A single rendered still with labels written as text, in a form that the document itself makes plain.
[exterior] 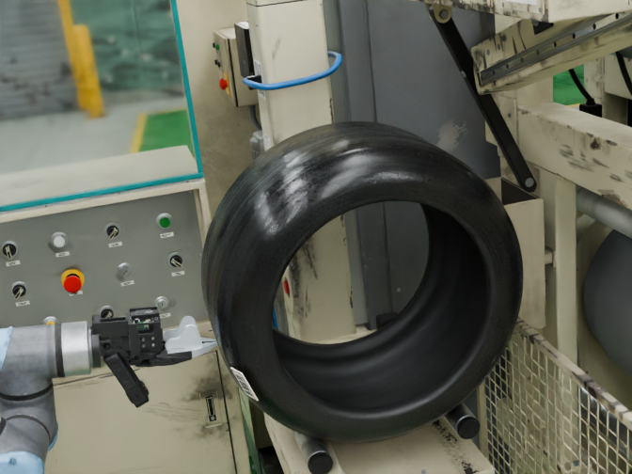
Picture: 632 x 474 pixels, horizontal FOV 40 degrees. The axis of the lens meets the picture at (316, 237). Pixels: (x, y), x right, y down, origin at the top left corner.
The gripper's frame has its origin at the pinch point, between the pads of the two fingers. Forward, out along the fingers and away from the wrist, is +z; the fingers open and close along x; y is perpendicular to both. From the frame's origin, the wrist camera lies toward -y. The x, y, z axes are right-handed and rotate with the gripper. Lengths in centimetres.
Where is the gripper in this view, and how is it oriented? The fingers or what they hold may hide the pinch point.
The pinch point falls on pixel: (210, 347)
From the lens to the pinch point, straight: 155.6
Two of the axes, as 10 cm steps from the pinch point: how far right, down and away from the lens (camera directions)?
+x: -2.4, -3.0, 9.2
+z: 9.7, -0.7, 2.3
